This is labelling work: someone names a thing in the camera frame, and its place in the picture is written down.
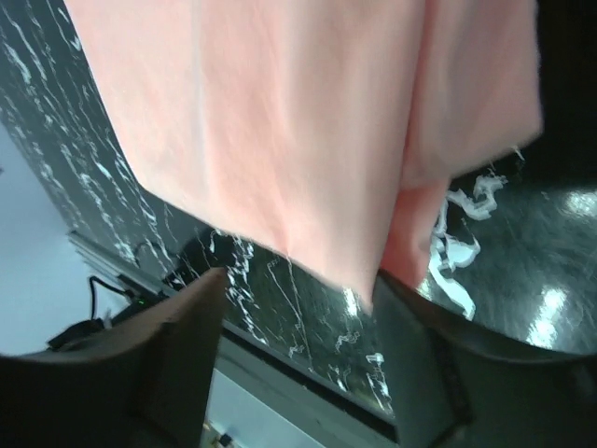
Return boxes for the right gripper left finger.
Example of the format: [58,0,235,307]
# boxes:
[1,268,228,447]

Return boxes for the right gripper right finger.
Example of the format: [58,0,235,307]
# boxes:
[372,271,596,447]

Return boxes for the aluminium rail frame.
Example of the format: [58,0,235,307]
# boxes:
[69,231,396,447]

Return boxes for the salmon pink t shirt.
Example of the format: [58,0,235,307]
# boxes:
[66,1,542,301]

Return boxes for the black cable with connector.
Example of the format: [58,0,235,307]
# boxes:
[46,274,187,349]

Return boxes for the black marble pattern mat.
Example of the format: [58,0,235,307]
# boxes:
[1,1,596,414]

